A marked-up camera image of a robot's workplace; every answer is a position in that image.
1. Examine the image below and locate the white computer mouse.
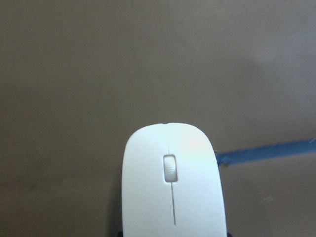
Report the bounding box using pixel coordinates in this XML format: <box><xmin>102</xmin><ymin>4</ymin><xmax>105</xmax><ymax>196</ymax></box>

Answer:
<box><xmin>122</xmin><ymin>123</ymin><xmax>227</xmax><ymax>237</ymax></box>

